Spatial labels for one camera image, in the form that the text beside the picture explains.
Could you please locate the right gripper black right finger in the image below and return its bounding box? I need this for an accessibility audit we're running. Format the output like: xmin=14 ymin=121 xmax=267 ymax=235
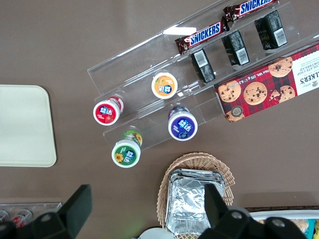
xmin=199 ymin=183 xmax=265 ymax=239

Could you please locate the red lid gum jar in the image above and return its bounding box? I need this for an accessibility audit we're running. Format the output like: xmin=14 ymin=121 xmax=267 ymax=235
xmin=93 ymin=96 xmax=125 ymax=125

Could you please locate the stack of foil trays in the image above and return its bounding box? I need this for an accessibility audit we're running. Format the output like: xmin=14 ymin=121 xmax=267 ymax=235
xmin=165 ymin=168 xmax=226 ymax=236

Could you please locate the rice cracker snack pack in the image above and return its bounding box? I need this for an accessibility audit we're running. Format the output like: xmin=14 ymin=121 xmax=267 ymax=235
xmin=290 ymin=219 xmax=310 ymax=237

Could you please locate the purple lid gum jar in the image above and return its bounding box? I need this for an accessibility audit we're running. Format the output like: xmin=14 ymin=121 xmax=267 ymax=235
xmin=167 ymin=106 xmax=198 ymax=142

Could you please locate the orange lid gum jar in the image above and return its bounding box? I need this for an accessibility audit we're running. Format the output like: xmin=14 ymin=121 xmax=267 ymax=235
xmin=151 ymin=72 xmax=178 ymax=100

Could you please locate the green lid gum jar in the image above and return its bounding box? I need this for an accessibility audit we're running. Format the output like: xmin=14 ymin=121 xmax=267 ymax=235
xmin=111 ymin=129 xmax=144 ymax=169

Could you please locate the beige plastic tray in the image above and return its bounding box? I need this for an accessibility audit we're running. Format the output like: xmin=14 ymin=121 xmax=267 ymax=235
xmin=0 ymin=85 xmax=57 ymax=168

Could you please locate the red tartan cookie box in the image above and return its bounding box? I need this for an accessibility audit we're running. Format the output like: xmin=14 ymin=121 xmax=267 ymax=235
xmin=213 ymin=42 xmax=319 ymax=123

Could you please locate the light wicker basket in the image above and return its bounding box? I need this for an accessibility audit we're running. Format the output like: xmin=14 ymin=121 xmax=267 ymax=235
xmin=156 ymin=152 xmax=235 ymax=239

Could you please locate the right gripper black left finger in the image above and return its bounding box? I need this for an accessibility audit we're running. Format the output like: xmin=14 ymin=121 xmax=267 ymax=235
xmin=24 ymin=184 xmax=93 ymax=239

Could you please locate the clear acrylic bottle rack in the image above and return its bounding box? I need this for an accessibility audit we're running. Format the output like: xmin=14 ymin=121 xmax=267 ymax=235
xmin=0 ymin=202 xmax=63 ymax=226

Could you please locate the small black box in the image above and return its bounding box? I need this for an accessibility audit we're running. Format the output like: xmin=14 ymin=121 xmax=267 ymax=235
xmin=254 ymin=9 xmax=288 ymax=51
xmin=190 ymin=48 xmax=216 ymax=84
xmin=221 ymin=30 xmax=250 ymax=67

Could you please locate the clear acrylic stepped display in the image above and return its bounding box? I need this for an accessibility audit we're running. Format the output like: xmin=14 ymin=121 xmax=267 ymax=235
xmin=87 ymin=0 xmax=319 ymax=152

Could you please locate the Snickers chocolate bar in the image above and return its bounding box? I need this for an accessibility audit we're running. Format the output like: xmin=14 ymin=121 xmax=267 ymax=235
xmin=222 ymin=0 xmax=280 ymax=23
xmin=174 ymin=16 xmax=230 ymax=55

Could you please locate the white rectangular snack tray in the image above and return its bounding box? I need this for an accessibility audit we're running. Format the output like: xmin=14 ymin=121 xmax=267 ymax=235
xmin=249 ymin=209 xmax=319 ymax=239

